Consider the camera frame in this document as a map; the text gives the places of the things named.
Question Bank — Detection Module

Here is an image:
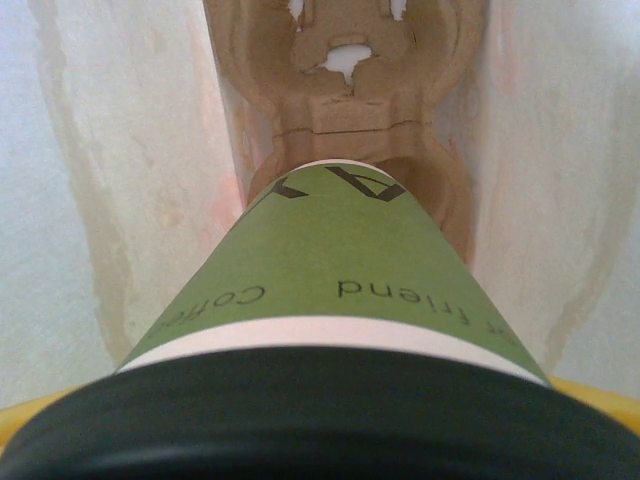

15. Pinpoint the black plastic cup lid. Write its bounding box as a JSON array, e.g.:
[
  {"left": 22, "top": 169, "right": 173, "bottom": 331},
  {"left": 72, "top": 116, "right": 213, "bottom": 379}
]
[{"left": 0, "top": 344, "right": 640, "bottom": 480}]

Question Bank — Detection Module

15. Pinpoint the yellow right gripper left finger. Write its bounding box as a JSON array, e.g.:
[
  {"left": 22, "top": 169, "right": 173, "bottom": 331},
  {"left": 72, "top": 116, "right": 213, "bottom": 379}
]
[{"left": 0, "top": 385, "right": 81, "bottom": 451}]

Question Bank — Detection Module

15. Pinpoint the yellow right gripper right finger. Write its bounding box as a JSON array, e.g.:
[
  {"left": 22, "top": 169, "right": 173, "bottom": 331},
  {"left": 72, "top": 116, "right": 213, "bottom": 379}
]
[{"left": 549, "top": 377, "right": 640, "bottom": 441}]

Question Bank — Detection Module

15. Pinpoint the brown pulp cup carrier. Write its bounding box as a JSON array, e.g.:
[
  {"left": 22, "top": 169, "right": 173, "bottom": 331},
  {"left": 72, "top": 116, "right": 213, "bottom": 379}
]
[{"left": 213, "top": 0, "right": 487, "bottom": 266}]

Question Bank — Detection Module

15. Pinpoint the green printed paper takeout bag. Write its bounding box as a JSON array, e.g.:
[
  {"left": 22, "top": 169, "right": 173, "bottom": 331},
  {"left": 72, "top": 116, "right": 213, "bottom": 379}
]
[{"left": 0, "top": 0, "right": 640, "bottom": 416}]

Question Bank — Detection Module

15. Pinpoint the green paper coffee cup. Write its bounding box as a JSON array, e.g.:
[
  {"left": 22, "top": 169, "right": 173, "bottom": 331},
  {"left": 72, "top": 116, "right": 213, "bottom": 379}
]
[{"left": 113, "top": 158, "right": 554, "bottom": 389}]

